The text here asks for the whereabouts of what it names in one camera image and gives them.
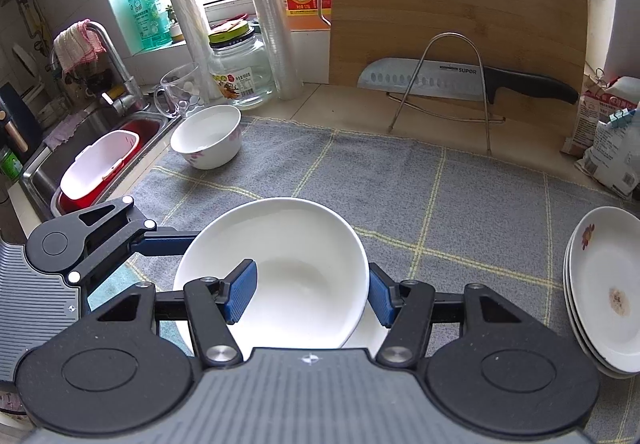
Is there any white bowl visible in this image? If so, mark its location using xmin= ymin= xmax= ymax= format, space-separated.
xmin=170 ymin=105 xmax=242 ymax=170
xmin=174 ymin=198 xmax=370 ymax=355
xmin=160 ymin=303 xmax=388 ymax=356

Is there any white plate with stain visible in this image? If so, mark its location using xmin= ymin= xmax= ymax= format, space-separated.
xmin=568 ymin=207 xmax=639 ymax=374

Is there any white pink colander basket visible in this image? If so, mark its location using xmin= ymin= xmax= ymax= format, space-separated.
xmin=61 ymin=130 xmax=140 ymax=207

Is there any steel sink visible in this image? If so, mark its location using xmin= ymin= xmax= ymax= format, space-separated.
xmin=20 ymin=105 xmax=179 ymax=222

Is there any red wash basin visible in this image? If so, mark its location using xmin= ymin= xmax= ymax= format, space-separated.
xmin=54 ymin=119 xmax=160 ymax=214

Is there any steel faucet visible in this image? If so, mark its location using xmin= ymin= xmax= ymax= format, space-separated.
xmin=50 ymin=19 xmax=148 ymax=116

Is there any glass mug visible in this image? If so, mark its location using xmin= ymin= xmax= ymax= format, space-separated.
xmin=153 ymin=63 xmax=205 ymax=119

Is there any glass jar green lid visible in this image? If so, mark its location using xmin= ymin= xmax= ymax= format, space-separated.
xmin=208 ymin=18 xmax=276 ymax=110

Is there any small potted plant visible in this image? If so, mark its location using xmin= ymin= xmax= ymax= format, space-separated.
xmin=166 ymin=5 xmax=184 ymax=43

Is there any pink rag on faucet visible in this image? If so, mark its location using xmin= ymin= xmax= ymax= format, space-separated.
xmin=53 ymin=19 xmax=106 ymax=74

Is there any tall plastic cup stack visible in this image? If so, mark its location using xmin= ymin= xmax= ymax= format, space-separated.
xmin=253 ymin=0 xmax=304 ymax=100

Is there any green dish soap bottle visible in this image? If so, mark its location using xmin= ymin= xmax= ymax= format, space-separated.
xmin=127 ymin=0 xmax=171 ymax=51

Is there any white salt bag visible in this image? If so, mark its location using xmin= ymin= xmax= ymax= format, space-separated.
xmin=575 ymin=108 xmax=640 ymax=199

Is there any bamboo cutting board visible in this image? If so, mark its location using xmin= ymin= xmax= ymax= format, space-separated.
xmin=328 ymin=0 xmax=589 ymax=140

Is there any metal wire rack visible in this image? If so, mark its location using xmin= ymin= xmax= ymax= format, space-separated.
xmin=358 ymin=31 xmax=503 ymax=155

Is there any black handled kitchen knife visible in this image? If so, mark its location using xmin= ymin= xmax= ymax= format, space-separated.
xmin=357 ymin=57 xmax=579 ymax=105

